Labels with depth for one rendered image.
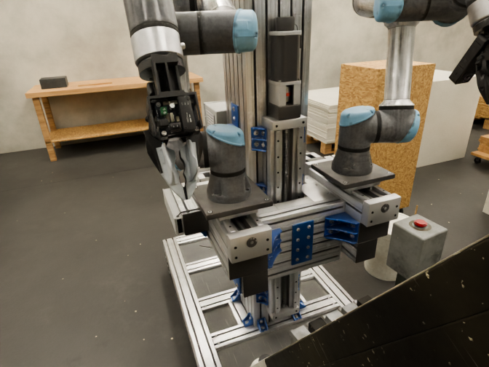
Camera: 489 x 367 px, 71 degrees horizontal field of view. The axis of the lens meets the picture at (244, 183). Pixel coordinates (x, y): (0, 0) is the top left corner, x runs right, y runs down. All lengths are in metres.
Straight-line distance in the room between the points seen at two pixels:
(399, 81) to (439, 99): 2.94
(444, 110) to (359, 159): 3.11
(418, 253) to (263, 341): 0.86
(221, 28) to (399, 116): 0.80
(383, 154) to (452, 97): 1.76
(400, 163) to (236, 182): 2.03
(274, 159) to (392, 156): 1.73
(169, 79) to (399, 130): 0.94
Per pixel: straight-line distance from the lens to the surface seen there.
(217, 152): 1.03
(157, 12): 0.57
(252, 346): 1.74
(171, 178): 0.52
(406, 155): 2.95
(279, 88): 1.17
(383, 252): 2.35
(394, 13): 0.95
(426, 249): 1.24
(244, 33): 0.67
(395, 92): 1.31
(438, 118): 4.31
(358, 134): 1.27
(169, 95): 0.51
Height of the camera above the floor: 1.56
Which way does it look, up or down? 25 degrees down
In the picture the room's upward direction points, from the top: 2 degrees counter-clockwise
